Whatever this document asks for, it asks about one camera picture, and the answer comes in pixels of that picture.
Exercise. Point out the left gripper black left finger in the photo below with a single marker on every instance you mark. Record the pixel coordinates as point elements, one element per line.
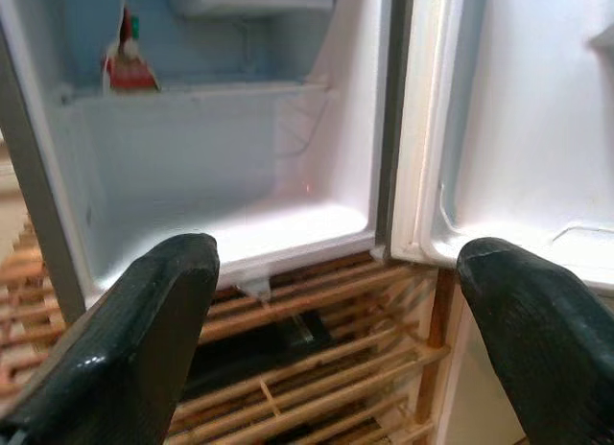
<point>105,349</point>

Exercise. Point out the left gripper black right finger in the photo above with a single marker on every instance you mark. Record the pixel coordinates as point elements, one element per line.
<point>551,358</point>

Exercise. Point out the red drink pouch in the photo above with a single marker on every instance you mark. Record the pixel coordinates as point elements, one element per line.
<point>129,73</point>

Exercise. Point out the clear fridge shelf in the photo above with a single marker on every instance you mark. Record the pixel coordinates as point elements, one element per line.
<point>192,94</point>

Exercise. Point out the wooden slatted rack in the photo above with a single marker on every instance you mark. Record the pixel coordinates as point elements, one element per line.
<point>312,368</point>

